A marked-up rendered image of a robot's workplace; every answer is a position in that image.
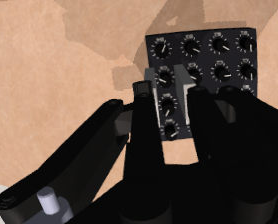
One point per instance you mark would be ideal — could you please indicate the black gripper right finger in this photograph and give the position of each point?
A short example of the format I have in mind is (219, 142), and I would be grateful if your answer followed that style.
(248, 187)

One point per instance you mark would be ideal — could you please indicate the black knob box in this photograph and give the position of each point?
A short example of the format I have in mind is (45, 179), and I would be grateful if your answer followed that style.
(232, 48)

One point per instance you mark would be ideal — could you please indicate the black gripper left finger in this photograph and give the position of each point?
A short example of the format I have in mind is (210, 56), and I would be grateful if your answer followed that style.
(71, 177)

